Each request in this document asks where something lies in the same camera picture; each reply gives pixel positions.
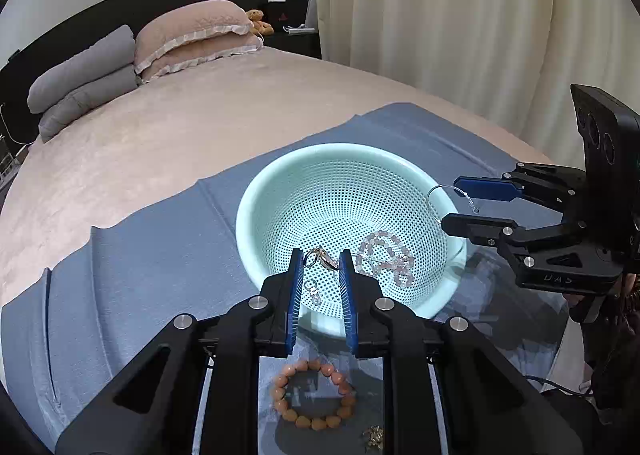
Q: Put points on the brown teddy bear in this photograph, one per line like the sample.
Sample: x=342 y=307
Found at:
x=259 y=22

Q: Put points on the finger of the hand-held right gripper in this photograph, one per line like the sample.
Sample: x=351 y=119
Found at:
x=487 y=187
x=480 y=227

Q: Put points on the cream curtain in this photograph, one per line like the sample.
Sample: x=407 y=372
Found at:
x=450 y=25

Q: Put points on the bed with pink blanket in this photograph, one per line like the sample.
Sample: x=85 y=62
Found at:
x=175 y=110

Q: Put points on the pink frilled pillow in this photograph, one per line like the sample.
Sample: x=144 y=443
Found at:
x=200 y=22
x=200 y=57

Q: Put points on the black nightstand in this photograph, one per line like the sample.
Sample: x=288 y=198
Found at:
x=295 y=42

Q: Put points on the small gold jewelry piece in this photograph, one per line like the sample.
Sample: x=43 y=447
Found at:
x=372 y=436

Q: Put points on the black clothing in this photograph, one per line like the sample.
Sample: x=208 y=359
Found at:
x=617 y=350

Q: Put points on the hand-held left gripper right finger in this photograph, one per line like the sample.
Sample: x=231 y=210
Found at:
x=348 y=307

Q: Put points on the black headboard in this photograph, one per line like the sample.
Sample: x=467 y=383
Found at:
x=100 y=5

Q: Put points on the blue cloth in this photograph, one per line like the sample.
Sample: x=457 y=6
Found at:
x=150 y=260

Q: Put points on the mint green plastic basket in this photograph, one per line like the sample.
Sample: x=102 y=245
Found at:
x=325 y=185

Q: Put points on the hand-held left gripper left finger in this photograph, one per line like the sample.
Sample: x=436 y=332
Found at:
x=294 y=307

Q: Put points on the grey folded blanket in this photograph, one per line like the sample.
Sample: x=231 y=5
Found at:
x=85 y=102
x=80 y=67

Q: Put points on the white power strip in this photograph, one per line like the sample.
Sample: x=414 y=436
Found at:
x=299 y=28

